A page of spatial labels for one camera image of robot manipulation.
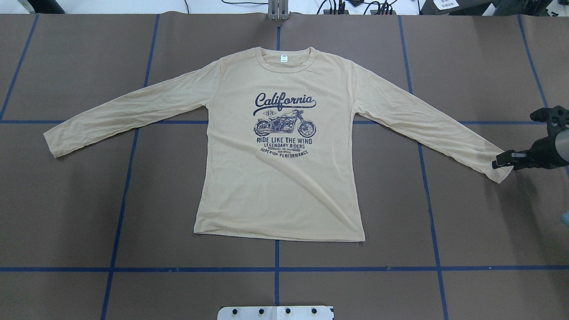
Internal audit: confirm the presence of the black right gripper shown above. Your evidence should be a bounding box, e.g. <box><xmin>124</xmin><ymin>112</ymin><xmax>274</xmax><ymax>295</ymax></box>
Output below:
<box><xmin>492</xmin><ymin>136</ymin><xmax>561</xmax><ymax>170</ymax></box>

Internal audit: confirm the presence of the beige long-sleeve printed shirt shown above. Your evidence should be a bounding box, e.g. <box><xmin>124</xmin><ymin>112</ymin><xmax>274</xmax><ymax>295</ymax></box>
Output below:
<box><xmin>44</xmin><ymin>47</ymin><xmax>511</xmax><ymax>242</ymax></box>

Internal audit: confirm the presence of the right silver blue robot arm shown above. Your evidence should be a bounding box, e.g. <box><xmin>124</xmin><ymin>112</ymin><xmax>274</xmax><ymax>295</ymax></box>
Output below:
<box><xmin>492</xmin><ymin>130</ymin><xmax>569</xmax><ymax>170</ymax></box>

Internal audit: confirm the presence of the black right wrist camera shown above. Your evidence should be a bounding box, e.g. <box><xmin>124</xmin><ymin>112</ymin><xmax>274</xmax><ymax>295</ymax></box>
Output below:
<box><xmin>530</xmin><ymin>105</ymin><xmax>569</xmax><ymax>136</ymax></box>

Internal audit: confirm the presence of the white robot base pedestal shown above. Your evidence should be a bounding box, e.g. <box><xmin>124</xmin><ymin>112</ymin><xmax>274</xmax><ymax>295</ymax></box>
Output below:
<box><xmin>217</xmin><ymin>305</ymin><xmax>335</xmax><ymax>320</ymax></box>

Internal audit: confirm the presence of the aluminium frame post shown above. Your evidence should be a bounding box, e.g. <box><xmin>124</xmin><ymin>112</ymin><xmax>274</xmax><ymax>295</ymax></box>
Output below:
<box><xmin>268</xmin><ymin>0</ymin><xmax>290</xmax><ymax>21</ymax></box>

